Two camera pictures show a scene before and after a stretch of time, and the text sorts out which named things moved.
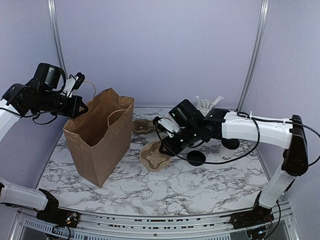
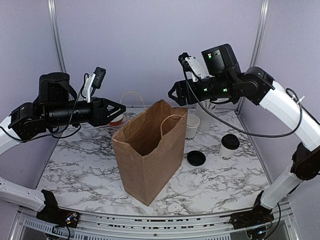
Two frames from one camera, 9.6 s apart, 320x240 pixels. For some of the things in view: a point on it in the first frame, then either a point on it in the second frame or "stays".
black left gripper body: [71, 109] -> [98, 119]
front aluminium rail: [27, 226] stays
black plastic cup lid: [230, 144] stays
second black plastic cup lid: [196, 155] stays
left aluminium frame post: [52, 9] stays
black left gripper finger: [83, 106] -> [113, 110]
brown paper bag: [100, 135] -> [150, 150]
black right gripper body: [189, 136] -> [201, 94]
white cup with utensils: [208, 105] stays
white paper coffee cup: [226, 154] stays
